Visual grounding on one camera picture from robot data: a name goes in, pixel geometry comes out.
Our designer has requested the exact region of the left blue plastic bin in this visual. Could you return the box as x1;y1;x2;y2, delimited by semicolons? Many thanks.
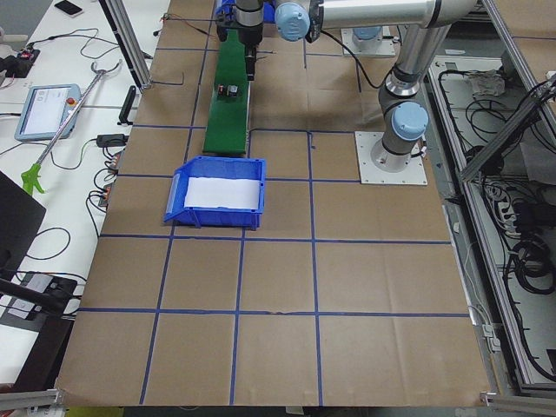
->
164;156;267;229

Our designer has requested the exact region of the teach pendant tablet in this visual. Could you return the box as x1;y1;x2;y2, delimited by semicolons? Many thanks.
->
14;84;81;142

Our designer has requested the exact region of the black handle bar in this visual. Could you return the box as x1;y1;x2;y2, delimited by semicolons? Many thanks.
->
117;85;136;125

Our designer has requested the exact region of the reacher grabber tool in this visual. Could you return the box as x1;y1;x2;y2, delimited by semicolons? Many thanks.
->
21;59;122;195

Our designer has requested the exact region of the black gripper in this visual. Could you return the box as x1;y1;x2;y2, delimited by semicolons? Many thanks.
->
215;0;264;82

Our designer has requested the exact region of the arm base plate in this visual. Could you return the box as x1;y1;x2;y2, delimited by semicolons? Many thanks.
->
354;131;427;186
341;26;396;58

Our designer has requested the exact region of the blue plastic bin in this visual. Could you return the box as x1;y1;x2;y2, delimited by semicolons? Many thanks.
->
215;0;275;23
164;156;267;229

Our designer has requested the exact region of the right blue plastic bin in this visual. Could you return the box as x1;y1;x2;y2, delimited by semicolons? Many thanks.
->
215;0;275;23

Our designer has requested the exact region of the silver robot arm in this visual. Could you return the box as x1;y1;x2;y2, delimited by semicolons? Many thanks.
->
215;1;475;121
352;26;383;43

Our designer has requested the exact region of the aluminium frame post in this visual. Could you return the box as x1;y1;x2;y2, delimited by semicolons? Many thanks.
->
99;0;151;92

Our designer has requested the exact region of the red push button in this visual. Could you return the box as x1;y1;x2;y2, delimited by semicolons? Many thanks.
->
216;84;239;97

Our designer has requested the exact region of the green conveyor belt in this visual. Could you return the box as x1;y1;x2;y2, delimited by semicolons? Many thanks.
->
202;30;250;156

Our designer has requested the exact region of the black smartphone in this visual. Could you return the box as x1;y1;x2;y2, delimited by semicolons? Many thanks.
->
54;0;83;17

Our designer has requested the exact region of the black power adapter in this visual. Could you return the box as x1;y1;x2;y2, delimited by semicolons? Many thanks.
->
96;134;129;148

